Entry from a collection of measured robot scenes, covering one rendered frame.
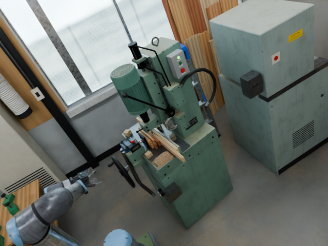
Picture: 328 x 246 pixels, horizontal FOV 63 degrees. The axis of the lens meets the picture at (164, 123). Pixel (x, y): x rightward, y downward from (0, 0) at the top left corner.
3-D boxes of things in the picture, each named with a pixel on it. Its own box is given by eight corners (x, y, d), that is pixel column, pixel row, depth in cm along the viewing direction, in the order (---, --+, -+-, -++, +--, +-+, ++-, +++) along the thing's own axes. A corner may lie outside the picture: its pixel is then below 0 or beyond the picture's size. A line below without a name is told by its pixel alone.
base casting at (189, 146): (133, 153, 230) (129, 146, 224) (185, 116, 245) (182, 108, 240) (161, 181, 196) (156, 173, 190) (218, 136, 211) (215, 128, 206)
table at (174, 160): (114, 145, 225) (111, 140, 222) (143, 125, 234) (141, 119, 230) (150, 184, 179) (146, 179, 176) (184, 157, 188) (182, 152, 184)
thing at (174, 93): (169, 104, 187) (162, 87, 179) (179, 97, 190) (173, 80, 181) (176, 109, 181) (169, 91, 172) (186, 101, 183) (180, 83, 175)
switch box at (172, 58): (173, 77, 180) (165, 55, 171) (184, 69, 183) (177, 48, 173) (178, 79, 175) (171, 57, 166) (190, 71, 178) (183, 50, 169)
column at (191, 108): (169, 128, 225) (135, 51, 183) (189, 113, 232) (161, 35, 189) (184, 139, 208) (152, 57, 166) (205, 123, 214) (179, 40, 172)
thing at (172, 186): (164, 197, 205) (161, 191, 200) (176, 187, 208) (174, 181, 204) (170, 204, 199) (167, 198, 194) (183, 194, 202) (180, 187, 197)
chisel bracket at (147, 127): (143, 131, 202) (138, 123, 197) (157, 121, 206) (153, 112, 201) (148, 135, 197) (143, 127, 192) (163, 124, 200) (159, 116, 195)
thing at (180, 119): (175, 126, 198) (170, 113, 191) (182, 120, 200) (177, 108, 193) (182, 131, 191) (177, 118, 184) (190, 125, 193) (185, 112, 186)
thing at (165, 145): (140, 127, 222) (139, 124, 219) (142, 126, 222) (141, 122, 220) (183, 162, 176) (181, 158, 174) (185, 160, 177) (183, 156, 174)
